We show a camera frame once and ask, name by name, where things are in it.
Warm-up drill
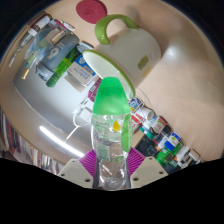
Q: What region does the tall dark green bottle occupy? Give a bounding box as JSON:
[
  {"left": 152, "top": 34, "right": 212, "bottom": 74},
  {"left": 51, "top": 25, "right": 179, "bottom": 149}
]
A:
[{"left": 45, "top": 46, "right": 81, "bottom": 89}]

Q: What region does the dark bottle with red label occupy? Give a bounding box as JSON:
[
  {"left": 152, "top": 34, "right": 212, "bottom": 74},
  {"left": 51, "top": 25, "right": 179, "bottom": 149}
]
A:
[{"left": 146, "top": 115, "right": 168, "bottom": 135}]

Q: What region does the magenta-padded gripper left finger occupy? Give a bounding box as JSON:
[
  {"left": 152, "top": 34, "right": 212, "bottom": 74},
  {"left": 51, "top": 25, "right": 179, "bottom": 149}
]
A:
[{"left": 57, "top": 148, "right": 101, "bottom": 190}]

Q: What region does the blue and white carton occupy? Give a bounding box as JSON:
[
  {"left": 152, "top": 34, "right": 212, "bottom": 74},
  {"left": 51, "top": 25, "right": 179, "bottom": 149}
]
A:
[{"left": 66, "top": 54, "right": 98, "bottom": 90}]

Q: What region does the green plastic jar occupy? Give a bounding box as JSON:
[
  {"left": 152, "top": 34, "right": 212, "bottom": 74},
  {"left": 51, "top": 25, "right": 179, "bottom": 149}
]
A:
[{"left": 155, "top": 146, "right": 178, "bottom": 166}]

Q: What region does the clear bottle with green cap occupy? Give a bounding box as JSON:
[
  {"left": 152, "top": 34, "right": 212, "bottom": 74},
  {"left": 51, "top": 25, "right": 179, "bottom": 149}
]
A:
[{"left": 90, "top": 76, "right": 135, "bottom": 191}]

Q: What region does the white jar with blue lid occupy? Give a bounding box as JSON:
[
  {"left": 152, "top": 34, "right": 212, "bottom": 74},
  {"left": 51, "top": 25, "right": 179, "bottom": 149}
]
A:
[{"left": 163, "top": 131, "right": 183, "bottom": 151}]

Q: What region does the red and white can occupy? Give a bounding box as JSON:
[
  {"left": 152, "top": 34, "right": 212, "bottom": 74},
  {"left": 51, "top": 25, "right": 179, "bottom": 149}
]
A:
[{"left": 132, "top": 106, "right": 157, "bottom": 131}]

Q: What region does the red and white pen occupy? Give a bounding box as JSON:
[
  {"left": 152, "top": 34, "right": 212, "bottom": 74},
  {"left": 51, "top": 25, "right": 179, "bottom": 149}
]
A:
[{"left": 49, "top": 17, "right": 77, "bottom": 33}]

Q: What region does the white pill bottle blue label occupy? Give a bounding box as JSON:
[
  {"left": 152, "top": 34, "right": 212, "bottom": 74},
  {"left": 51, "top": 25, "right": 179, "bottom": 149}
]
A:
[{"left": 128, "top": 96, "right": 145, "bottom": 114}]

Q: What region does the white LED light bar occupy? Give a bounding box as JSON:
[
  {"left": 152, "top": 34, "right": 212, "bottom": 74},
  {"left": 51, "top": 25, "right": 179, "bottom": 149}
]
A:
[{"left": 38, "top": 125, "right": 85, "bottom": 158}]

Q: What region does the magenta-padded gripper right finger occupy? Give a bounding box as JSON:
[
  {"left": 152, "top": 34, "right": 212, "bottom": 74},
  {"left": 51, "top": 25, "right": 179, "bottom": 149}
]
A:
[{"left": 126, "top": 146, "right": 170, "bottom": 190}]

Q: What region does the brown jar with white lid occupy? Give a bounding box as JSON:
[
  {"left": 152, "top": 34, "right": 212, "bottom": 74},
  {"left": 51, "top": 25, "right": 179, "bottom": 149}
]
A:
[{"left": 27, "top": 15, "right": 52, "bottom": 37}]

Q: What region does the wooden shelf unit with books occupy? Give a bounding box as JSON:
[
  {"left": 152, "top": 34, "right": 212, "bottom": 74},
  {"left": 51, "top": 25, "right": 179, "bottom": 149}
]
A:
[{"left": 0, "top": 19, "right": 98, "bottom": 176}]

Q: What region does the flat round red coaster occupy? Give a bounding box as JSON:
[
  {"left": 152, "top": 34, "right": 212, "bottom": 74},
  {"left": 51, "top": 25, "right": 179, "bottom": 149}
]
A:
[{"left": 75, "top": 0, "right": 109, "bottom": 25}]

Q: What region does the white mug with green handle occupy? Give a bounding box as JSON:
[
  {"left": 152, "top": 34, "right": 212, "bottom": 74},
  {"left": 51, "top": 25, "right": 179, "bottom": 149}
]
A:
[{"left": 82, "top": 13, "right": 163, "bottom": 101}]

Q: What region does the clear bottle with yellow cap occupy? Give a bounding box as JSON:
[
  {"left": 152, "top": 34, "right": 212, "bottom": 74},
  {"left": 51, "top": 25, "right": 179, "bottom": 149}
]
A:
[{"left": 21, "top": 43, "right": 51, "bottom": 81}]

